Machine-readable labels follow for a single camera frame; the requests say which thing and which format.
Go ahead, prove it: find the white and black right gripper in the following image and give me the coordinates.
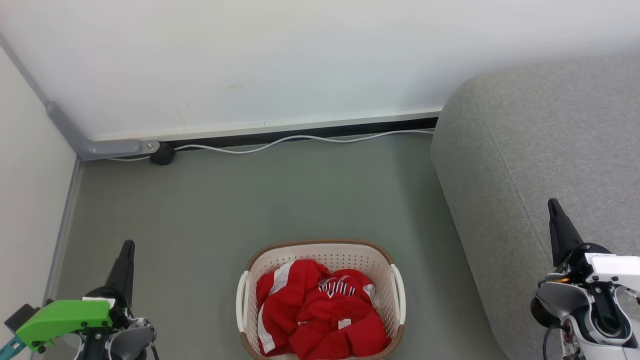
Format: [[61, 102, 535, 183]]
[[547, 198, 640, 293]]

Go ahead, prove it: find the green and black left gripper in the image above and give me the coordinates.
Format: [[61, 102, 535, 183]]
[[16, 240, 136, 351]]

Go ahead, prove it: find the red and white garment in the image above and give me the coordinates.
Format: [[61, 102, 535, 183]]
[[256, 259, 392, 360]]

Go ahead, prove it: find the grey fabric sofa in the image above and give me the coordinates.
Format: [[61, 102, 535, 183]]
[[431, 50, 640, 360]]

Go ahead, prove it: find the cream laundry basket brown rim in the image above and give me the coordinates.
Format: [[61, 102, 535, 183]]
[[236, 238, 406, 360]]

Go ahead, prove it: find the grey side wall baseboard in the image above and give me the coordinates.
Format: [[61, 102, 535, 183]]
[[42, 157, 84, 360]]

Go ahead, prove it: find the black round cable plug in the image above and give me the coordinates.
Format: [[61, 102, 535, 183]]
[[150, 143, 177, 166]]

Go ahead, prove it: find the grey cable duct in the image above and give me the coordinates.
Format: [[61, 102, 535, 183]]
[[0, 34, 161, 162]]

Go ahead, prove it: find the white cable along wall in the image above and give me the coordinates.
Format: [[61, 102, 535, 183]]
[[107, 129, 435, 162]]

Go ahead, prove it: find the black silver wall baseboard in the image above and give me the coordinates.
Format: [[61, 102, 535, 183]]
[[95, 106, 444, 151]]

